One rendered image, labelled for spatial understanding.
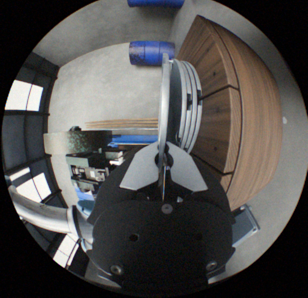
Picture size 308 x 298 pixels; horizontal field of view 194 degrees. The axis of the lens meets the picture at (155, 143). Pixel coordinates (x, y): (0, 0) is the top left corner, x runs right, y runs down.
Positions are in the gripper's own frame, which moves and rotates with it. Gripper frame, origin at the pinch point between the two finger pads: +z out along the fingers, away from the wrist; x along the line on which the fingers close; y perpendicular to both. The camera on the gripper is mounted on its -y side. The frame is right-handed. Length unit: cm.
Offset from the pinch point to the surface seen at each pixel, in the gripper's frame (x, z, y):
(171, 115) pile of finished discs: 2.1, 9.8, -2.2
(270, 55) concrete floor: 41, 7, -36
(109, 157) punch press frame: -60, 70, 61
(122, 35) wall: -112, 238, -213
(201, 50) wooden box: 5.7, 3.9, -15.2
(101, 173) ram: -55, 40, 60
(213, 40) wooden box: 6.1, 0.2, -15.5
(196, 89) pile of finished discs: 4.8, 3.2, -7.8
